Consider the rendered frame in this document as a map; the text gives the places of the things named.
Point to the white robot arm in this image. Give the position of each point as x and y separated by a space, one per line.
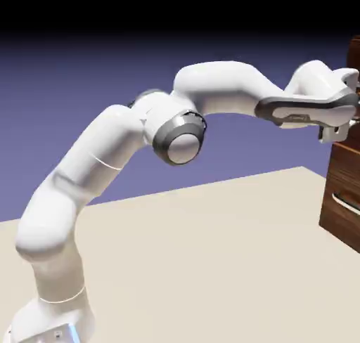
84 174

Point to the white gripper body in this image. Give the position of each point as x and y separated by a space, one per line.
351 85

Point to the dark wood cabinet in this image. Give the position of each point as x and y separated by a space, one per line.
324 219

